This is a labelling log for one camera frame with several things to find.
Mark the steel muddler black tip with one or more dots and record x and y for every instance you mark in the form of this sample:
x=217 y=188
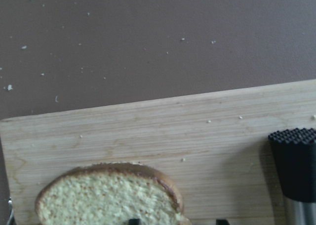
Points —
x=294 y=153

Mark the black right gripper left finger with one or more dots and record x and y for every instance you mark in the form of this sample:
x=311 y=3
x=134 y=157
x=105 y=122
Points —
x=134 y=221

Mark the bread slice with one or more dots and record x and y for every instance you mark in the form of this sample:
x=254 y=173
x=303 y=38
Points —
x=111 y=194

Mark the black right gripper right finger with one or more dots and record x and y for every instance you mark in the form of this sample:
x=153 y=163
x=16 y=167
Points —
x=222 y=222

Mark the bamboo cutting board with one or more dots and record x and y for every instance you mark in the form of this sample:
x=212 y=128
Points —
x=214 y=146

